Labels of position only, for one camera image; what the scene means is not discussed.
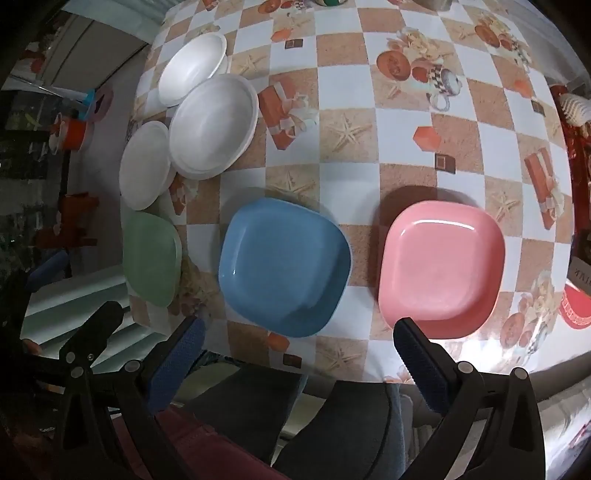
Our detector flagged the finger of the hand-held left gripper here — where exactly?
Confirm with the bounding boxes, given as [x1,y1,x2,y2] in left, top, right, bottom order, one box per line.
[21,300,126,384]

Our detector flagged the blue square plate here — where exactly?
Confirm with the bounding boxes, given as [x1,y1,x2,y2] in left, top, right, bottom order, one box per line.
[218,198,353,338]

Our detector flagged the orange plastic stool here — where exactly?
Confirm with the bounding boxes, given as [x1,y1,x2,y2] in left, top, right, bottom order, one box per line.
[36,194,100,251]

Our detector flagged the pink round stool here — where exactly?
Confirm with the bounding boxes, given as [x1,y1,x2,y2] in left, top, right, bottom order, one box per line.
[85,87,115,123]

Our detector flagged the white ribbed rack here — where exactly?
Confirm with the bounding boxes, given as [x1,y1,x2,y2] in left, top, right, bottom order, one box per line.
[560,92,591,126]

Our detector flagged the red printed box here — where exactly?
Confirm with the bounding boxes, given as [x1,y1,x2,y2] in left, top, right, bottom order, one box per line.
[558,284,591,331]

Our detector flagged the white foam bowl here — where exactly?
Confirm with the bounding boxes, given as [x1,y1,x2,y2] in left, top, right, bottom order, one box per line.
[158,32,230,108]

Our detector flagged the large white foam plate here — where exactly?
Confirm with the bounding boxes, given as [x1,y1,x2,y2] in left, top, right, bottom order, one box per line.
[168,74,260,181]

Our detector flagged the pale green slatted chair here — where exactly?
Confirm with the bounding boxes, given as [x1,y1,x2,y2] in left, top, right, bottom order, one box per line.
[22,271,158,352]

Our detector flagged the checkered printed tablecloth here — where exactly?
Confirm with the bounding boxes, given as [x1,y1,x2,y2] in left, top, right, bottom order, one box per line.
[120,0,576,385]

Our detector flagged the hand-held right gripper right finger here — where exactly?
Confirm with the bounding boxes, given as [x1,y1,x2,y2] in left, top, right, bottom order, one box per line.
[393,318,550,480]

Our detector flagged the person's trousers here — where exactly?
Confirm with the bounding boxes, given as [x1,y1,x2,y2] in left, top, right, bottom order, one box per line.
[185,364,416,480]

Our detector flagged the small white foam plate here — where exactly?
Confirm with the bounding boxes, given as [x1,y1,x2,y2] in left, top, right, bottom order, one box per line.
[119,121,172,212]

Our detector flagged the beige cabinet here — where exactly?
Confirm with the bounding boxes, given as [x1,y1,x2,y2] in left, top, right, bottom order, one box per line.
[41,9,154,95]

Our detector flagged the pink square plate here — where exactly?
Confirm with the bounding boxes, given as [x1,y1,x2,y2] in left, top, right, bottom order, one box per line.
[378,199,507,338]

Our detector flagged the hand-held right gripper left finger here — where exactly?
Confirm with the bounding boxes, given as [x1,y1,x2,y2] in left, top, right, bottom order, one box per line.
[60,316,206,480]

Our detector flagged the green square plate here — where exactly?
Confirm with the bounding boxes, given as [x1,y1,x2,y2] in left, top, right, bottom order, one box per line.
[122,210,184,308]

